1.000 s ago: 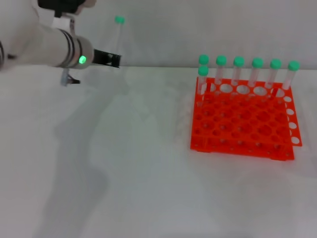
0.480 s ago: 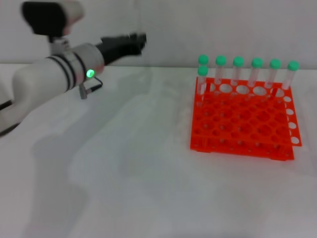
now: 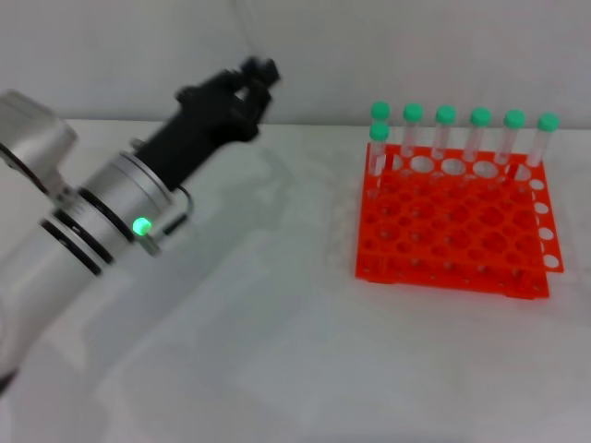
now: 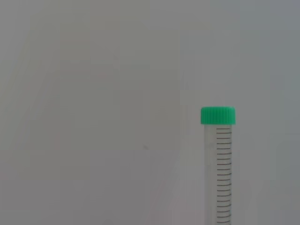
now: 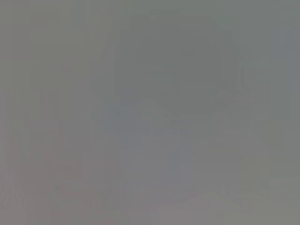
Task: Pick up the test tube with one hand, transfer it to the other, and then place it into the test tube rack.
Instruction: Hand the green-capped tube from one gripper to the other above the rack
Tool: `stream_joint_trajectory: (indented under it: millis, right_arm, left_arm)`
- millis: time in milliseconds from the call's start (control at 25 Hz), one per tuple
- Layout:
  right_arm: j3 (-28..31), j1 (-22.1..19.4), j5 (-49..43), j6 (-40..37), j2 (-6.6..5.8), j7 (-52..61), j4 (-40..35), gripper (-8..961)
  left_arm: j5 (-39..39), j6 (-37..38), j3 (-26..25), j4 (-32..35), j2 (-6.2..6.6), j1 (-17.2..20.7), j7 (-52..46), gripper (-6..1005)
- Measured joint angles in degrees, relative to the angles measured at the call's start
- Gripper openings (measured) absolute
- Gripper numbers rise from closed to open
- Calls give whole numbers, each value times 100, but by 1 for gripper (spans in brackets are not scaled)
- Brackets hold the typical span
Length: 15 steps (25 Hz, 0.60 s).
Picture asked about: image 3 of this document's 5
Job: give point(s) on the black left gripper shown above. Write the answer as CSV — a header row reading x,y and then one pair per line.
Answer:
x,y
198,120

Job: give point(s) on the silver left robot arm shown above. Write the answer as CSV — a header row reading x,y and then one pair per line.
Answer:
x,y
69,258

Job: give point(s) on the orange test tube rack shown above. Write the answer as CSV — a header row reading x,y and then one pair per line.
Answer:
x,y
438,240

